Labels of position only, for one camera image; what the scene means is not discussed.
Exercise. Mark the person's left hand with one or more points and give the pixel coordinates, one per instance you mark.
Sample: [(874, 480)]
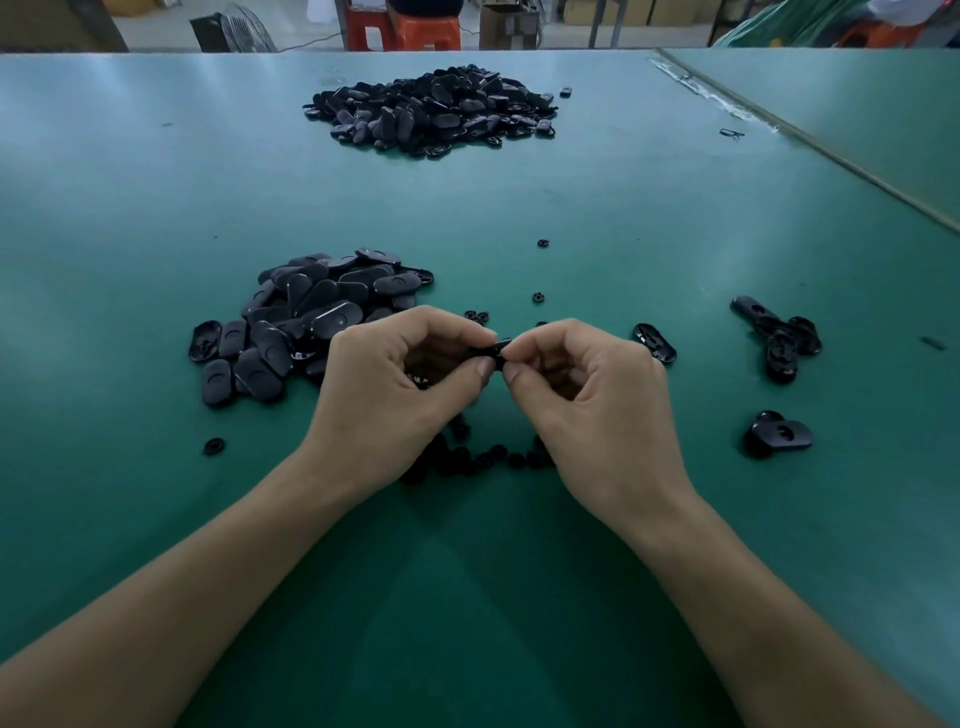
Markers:
[(383, 405)]

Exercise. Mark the person's right hand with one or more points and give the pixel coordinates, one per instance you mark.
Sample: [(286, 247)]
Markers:
[(608, 428)]

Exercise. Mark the pile of small black buttons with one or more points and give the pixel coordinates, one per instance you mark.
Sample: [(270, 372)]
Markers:
[(465, 458)]

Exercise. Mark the pile of black oval shells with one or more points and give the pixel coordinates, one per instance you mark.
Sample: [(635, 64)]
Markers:
[(780, 342)]

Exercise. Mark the person's left forearm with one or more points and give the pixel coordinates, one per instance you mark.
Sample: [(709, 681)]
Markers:
[(165, 623)]

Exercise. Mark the person's right forearm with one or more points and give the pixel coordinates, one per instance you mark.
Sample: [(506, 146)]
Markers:
[(788, 638)]

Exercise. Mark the small black plastic scrap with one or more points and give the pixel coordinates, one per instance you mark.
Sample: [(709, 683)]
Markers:
[(731, 132)]

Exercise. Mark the red plastic stool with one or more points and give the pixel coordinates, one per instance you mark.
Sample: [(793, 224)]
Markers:
[(371, 27), (878, 33), (426, 32)]

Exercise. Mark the small open cardboard box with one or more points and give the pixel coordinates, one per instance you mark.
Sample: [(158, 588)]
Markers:
[(512, 24)]

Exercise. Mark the grey floor fan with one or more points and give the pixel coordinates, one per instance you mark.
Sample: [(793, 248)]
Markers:
[(233, 30)]

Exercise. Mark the green striped bag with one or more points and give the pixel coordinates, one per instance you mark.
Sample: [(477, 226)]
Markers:
[(795, 21)]

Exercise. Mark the large brown cardboard box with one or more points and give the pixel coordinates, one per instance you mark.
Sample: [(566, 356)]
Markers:
[(60, 24)]

